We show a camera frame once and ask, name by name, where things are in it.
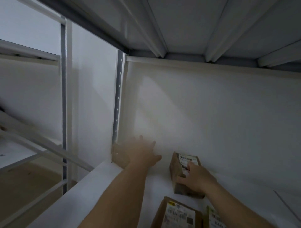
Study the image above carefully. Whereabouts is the person's right forearm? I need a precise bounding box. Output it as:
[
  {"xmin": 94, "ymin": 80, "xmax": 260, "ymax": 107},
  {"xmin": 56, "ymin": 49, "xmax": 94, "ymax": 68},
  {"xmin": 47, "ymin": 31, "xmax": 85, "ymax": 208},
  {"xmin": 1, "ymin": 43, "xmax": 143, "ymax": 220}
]
[{"xmin": 203, "ymin": 182, "xmax": 276, "ymax": 228}]

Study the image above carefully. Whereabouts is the small box handwritten white label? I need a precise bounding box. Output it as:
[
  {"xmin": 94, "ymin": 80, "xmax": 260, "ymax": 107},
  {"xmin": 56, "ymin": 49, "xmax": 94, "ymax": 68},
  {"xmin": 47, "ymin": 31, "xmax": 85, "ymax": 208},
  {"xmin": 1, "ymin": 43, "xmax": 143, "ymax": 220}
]
[{"xmin": 150, "ymin": 196, "xmax": 204, "ymax": 228}]

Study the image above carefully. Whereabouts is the person's right hand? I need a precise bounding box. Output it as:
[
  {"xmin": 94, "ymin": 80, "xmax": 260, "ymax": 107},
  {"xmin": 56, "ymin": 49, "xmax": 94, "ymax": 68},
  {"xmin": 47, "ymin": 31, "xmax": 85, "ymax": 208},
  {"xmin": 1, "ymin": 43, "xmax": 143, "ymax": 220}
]
[{"xmin": 176, "ymin": 161, "xmax": 218, "ymax": 195}]

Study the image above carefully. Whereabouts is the person's left forearm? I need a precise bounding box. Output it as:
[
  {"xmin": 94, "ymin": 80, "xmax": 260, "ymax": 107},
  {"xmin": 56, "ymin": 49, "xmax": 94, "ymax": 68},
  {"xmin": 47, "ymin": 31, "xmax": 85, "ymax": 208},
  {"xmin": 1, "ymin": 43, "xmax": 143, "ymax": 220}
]
[{"xmin": 77, "ymin": 164, "xmax": 151, "ymax": 228}]

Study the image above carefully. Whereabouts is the brown parcel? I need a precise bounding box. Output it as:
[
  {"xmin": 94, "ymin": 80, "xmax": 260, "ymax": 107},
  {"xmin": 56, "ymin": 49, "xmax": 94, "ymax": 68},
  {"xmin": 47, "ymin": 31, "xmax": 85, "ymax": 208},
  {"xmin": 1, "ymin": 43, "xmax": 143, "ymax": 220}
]
[
  {"xmin": 169, "ymin": 151, "xmax": 205, "ymax": 200},
  {"xmin": 111, "ymin": 142, "xmax": 132, "ymax": 169}
]

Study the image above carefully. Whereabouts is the person's left hand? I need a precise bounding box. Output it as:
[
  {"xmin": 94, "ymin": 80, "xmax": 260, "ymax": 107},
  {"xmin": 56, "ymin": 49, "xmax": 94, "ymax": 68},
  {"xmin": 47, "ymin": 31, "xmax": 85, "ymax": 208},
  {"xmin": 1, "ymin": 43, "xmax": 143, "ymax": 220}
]
[{"xmin": 124, "ymin": 135, "xmax": 163, "ymax": 169}]

